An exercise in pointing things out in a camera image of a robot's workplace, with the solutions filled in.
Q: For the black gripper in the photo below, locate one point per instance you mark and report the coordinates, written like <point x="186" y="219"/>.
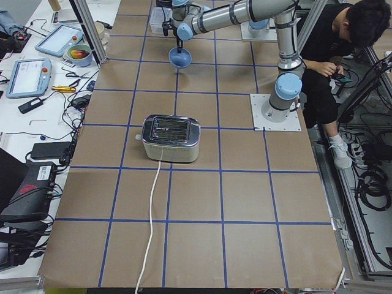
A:
<point x="179" y="41"/>

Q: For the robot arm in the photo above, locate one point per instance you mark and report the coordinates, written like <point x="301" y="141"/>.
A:
<point x="165" y="3"/>
<point x="191" y="18"/>

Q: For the beige bowl with lemon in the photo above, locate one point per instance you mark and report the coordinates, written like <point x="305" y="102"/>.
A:
<point x="100" y="28"/>

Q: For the blue bowl with fruit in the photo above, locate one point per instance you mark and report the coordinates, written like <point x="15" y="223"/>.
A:
<point x="80" y="55"/>

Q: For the clear plastic lidded container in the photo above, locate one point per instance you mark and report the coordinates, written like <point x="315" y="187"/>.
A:
<point x="157" y="17"/>

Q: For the cream silver toaster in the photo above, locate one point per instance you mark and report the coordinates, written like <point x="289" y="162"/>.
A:
<point x="171" y="138"/>

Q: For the black scissors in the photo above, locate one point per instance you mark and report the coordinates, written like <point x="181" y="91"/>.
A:
<point x="78" y="78"/>

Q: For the white kitchen scale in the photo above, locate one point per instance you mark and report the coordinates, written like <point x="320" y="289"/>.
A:
<point x="61" y="16"/>

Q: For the blue teach pendant tablet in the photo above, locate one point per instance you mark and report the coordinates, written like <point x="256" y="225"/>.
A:
<point x="59" y="39"/>

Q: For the seated person in black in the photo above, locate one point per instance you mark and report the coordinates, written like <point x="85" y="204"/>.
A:
<point x="339" y="29"/>

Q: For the black power adapter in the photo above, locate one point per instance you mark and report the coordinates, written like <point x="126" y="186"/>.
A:
<point x="30" y="105"/>

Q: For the black power brick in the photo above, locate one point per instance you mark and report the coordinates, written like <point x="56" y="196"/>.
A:
<point x="49" y="150"/>

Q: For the black electronics box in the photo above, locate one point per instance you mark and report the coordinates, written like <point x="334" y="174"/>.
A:
<point x="24" y="190"/>

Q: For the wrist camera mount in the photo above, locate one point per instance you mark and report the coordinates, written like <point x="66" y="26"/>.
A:
<point x="166" y="27"/>

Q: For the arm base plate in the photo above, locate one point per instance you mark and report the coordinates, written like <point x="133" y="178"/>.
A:
<point x="265" y="34"/>
<point x="267" y="118"/>

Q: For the aluminium frame post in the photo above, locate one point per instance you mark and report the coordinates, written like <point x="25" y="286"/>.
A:
<point x="81" y="10"/>

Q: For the orange handled tool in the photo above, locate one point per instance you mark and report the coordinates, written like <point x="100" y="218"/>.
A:
<point x="64" y="89"/>

